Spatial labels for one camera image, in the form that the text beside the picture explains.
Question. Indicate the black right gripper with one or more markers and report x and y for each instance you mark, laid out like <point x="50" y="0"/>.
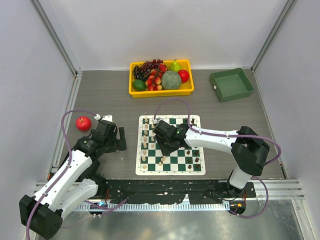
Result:
<point x="165" y="150"/>

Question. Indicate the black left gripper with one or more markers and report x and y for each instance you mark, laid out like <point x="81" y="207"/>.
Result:
<point x="119" y="144"/>

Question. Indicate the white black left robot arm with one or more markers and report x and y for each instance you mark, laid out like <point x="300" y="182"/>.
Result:
<point x="75" y="181"/>

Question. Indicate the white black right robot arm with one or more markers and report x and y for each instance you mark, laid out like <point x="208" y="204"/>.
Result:
<point x="249" y="152"/>

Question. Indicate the green white chess mat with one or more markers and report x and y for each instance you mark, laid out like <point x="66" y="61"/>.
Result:
<point x="150" y="161"/>

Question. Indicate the red apple on table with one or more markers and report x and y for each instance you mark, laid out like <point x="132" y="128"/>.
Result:
<point x="83" y="123"/>

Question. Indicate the yellow plastic fruit tray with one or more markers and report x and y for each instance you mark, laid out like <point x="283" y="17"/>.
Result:
<point x="184" y="90"/>

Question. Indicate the red cherries cluster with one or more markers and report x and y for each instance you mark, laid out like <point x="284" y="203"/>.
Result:
<point x="154" y="80"/>

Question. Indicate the green melon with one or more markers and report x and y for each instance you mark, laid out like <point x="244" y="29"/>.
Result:
<point x="171" y="80"/>

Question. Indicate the green lime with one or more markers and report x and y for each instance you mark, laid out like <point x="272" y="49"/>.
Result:
<point x="139" y="85"/>

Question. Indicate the red apple in tray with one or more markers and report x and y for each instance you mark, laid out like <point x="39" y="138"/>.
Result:
<point x="184" y="75"/>

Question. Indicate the green pear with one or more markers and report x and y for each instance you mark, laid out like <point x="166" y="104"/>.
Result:
<point x="175" y="66"/>

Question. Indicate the dark purple grape bunch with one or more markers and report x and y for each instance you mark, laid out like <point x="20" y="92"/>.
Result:
<point x="143" y="70"/>

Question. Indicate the green square box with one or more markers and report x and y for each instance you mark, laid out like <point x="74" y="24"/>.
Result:
<point x="231" y="84"/>

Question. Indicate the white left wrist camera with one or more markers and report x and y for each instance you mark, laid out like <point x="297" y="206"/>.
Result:
<point x="99" y="117"/>

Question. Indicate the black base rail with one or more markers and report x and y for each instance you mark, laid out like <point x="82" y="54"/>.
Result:
<point x="169" y="192"/>

